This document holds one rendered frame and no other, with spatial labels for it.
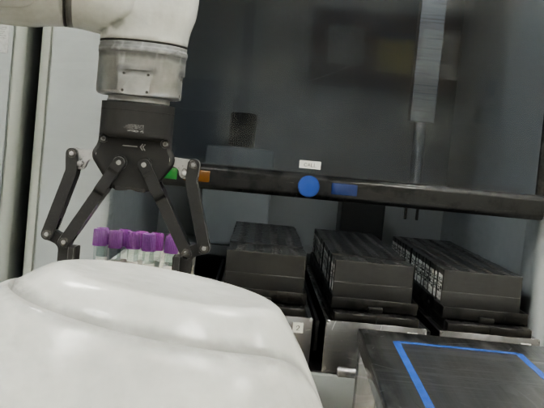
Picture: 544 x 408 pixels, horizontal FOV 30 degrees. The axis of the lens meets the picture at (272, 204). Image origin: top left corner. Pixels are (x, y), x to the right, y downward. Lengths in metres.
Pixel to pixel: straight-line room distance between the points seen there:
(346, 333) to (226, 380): 1.05
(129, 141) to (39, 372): 0.74
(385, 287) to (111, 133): 0.55
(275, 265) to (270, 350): 1.08
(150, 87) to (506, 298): 0.67
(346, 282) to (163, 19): 0.56
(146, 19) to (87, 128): 0.46
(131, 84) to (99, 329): 0.71
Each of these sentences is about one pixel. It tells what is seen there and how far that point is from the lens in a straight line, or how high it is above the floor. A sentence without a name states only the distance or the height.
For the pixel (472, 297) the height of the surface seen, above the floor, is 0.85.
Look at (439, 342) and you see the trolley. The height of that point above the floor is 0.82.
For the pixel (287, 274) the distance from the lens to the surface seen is 1.43.
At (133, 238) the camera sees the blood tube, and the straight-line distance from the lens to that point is 1.14.
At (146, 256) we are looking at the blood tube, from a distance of 1.13.
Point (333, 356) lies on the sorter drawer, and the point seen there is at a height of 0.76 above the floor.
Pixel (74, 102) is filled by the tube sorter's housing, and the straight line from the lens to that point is 1.45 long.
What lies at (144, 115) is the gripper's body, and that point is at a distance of 1.02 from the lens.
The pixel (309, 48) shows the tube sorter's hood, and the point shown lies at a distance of 1.42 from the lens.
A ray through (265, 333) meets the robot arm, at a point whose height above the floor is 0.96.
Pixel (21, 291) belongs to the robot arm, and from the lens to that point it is 0.36.
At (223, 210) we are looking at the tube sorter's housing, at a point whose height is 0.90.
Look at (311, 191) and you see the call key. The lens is 1.39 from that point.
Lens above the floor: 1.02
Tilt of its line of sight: 3 degrees down
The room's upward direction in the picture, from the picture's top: 5 degrees clockwise
